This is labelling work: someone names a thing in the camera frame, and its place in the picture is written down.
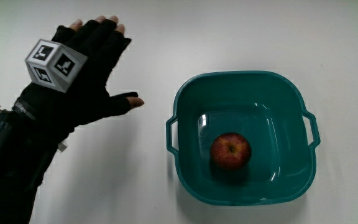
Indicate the person's left hand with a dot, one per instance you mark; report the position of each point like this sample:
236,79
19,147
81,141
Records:
85,90

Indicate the red apple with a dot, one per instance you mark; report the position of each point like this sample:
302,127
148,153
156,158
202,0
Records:
230,151

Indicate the teal plastic basin plate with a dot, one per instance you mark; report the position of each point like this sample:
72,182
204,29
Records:
259,174

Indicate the person's left forearm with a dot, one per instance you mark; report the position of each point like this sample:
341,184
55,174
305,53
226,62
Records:
8,161

